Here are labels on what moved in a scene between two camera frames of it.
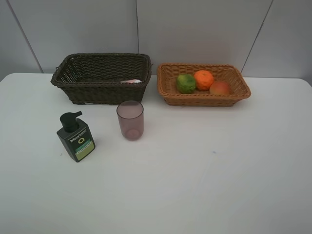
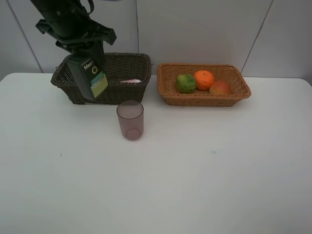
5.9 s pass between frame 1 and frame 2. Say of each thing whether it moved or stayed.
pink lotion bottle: stayed
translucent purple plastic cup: stayed
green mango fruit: stayed
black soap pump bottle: moved
